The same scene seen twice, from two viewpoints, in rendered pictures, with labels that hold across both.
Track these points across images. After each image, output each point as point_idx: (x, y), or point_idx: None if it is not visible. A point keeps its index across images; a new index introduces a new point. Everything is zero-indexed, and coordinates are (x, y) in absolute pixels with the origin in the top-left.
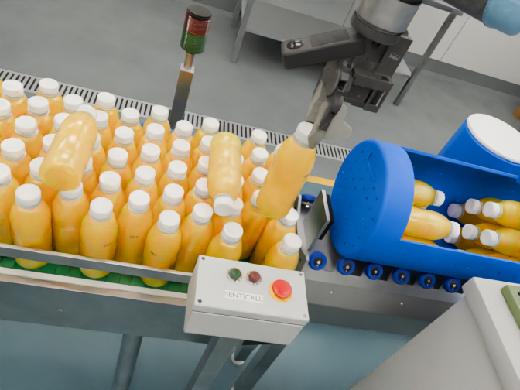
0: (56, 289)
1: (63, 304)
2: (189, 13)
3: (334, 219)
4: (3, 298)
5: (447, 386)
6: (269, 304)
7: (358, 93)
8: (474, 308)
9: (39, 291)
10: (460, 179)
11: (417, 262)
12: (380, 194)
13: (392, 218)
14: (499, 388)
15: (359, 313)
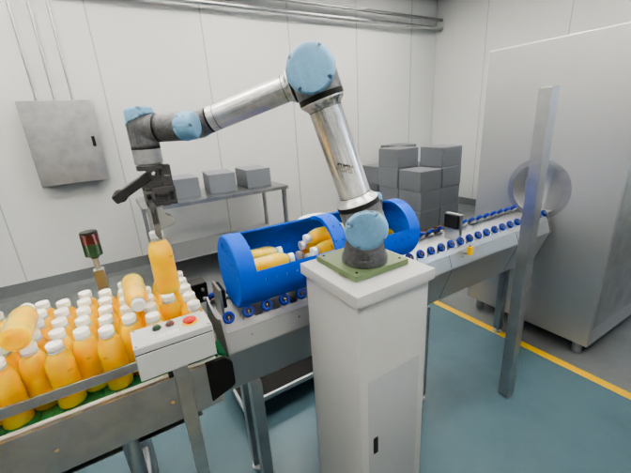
0: (45, 428)
1: (57, 442)
2: (81, 235)
3: (230, 294)
4: (4, 465)
5: (329, 327)
6: (184, 328)
7: (162, 198)
8: (308, 275)
9: (32, 438)
10: (289, 238)
11: (279, 280)
12: (231, 254)
13: (243, 261)
14: (335, 298)
15: (280, 338)
